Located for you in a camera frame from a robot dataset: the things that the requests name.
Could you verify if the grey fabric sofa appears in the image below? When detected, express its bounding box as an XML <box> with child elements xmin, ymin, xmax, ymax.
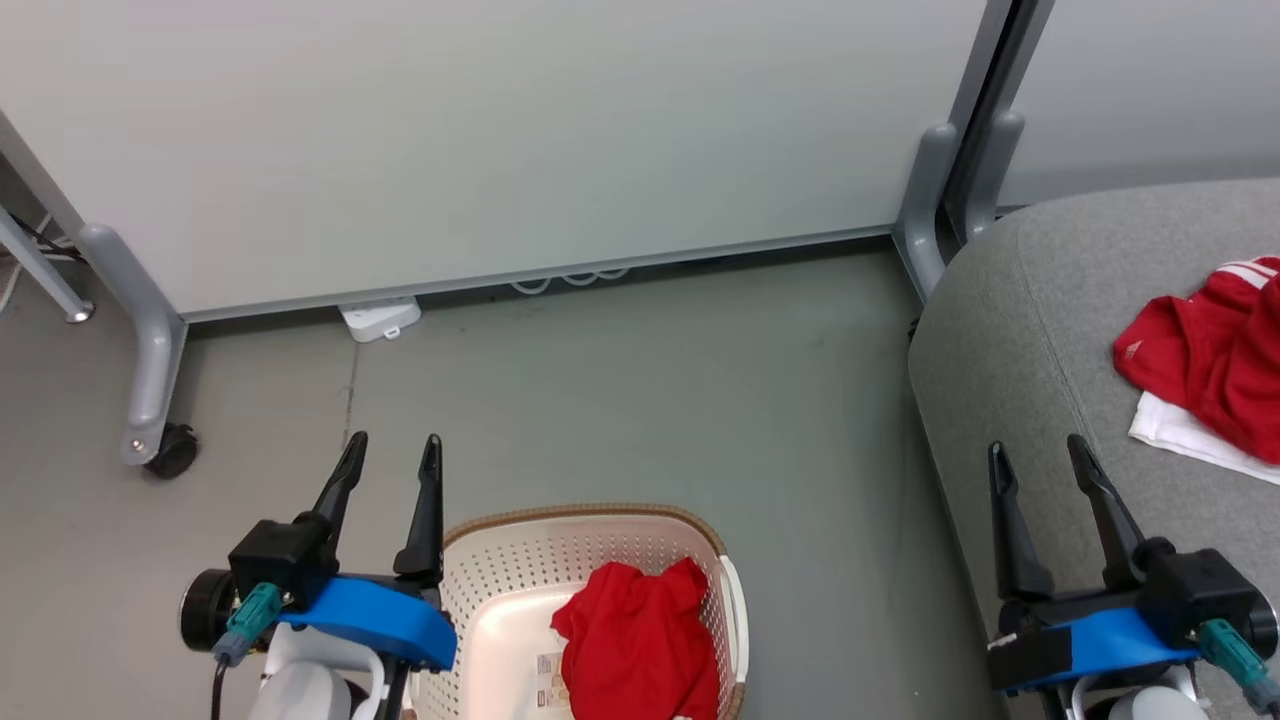
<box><xmin>907</xmin><ymin>178</ymin><xmax>1280</xmax><ymax>720</ymax></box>

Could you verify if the long grey partition foot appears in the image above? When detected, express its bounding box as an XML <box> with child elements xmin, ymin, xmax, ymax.
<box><xmin>77</xmin><ymin>222</ymin><xmax>189</xmax><ymax>468</ymax></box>

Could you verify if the narrow white partition panel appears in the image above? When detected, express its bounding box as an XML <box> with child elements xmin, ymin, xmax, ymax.
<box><xmin>995</xmin><ymin>0</ymin><xmax>1280</xmax><ymax>211</ymax></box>

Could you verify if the white power strip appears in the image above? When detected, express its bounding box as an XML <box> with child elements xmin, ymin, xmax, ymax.
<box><xmin>338</xmin><ymin>296</ymin><xmax>422</xmax><ymax>344</ymax></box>

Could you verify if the black floor cable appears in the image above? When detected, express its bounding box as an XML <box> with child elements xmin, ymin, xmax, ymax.
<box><xmin>8</xmin><ymin>213</ymin><xmax>87</xmax><ymax>265</ymax></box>

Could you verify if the short grey partition foot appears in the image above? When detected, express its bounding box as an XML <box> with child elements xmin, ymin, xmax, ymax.
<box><xmin>962</xmin><ymin>108</ymin><xmax>1026</xmax><ymax>244</ymax></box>
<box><xmin>893</xmin><ymin>123</ymin><xmax>959</xmax><ymax>303</ymax></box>

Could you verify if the red white striped sports garment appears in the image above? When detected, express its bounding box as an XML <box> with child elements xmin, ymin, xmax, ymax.
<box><xmin>1112</xmin><ymin>256</ymin><xmax>1280</xmax><ymax>487</ymax></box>

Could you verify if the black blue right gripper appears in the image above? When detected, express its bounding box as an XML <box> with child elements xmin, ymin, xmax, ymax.
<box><xmin>987</xmin><ymin>434</ymin><xmax>1280</xmax><ymax>698</ymax></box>

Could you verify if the plain red garment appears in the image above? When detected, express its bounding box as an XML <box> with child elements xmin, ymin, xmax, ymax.
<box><xmin>550</xmin><ymin>557</ymin><xmax>722</xmax><ymax>720</ymax></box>

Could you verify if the white plastic laundry basket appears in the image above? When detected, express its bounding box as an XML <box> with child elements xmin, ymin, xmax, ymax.
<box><xmin>408</xmin><ymin>503</ymin><xmax>750</xmax><ymax>720</ymax></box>

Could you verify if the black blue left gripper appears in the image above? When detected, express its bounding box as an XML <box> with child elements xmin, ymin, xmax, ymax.
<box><xmin>180</xmin><ymin>431</ymin><xmax>459</xmax><ymax>673</ymax></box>

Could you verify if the black caster wheel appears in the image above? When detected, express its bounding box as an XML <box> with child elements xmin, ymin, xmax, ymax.
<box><xmin>145</xmin><ymin>422</ymin><xmax>199</xmax><ymax>480</ymax></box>

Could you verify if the large white partition panel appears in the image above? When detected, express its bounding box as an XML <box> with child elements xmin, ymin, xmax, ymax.
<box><xmin>0</xmin><ymin>0</ymin><xmax>1023</xmax><ymax>324</ymax></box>

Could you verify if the black cable teal connector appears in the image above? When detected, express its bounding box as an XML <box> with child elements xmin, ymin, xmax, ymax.
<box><xmin>1197</xmin><ymin>618</ymin><xmax>1280</xmax><ymax>717</ymax></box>
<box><xmin>210</xmin><ymin>583</ymin><xmax>284</xmax><ymax>720</ymax></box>

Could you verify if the white coiled cable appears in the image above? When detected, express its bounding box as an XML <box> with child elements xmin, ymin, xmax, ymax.
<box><xmin>510</xmin><ymin>264</ymin><xmax>631</xmax><ymax>295</ymax></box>

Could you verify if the grey metal table leg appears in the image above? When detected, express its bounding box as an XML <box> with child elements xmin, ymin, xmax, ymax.
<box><xmin>0</xmin><ymin>205</ymin><xmax>96</xmax><ymax>325</ymax></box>

